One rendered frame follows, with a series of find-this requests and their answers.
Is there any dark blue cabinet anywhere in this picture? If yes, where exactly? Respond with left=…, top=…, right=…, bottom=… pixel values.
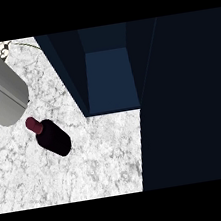
left=33, top=16, right=171, bottom=125

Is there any dark wine bottle red cap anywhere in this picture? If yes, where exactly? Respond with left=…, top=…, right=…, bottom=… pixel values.
left=24, top=110, right=74, bottom=163

